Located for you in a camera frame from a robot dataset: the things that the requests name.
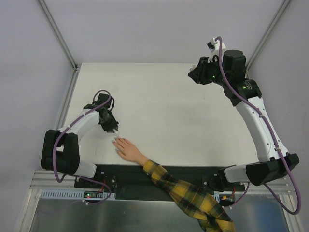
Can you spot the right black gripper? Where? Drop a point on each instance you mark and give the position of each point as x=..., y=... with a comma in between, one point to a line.
x=197, y=72

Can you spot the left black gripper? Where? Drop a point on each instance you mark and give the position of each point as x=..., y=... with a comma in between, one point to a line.
x=110, y=124

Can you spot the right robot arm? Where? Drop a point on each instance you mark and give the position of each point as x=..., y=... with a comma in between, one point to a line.
x=274, y=159

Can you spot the yellow plaid sleeve forearm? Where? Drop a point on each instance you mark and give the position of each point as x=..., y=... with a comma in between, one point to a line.
x=192, y=200

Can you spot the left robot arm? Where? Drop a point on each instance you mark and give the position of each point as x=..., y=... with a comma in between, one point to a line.
x=60, y=152

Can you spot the mannequin hand with painted nails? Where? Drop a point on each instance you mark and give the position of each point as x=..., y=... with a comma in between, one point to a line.
x=128, y=151

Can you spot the green circuit board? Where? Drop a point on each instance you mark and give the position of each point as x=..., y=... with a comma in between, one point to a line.
x=93, y=195

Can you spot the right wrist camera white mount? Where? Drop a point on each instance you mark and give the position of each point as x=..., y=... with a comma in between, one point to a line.
x=217, y=48

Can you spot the right aluminium frame post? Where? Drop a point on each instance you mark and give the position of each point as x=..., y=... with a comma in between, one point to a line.
x=267, y=33

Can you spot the aluminium frame post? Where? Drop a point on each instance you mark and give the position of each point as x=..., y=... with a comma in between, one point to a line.
x=267, y=33
x=57, y=33

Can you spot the left aluminium frame post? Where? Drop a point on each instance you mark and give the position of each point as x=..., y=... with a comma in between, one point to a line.
x=57, y=33

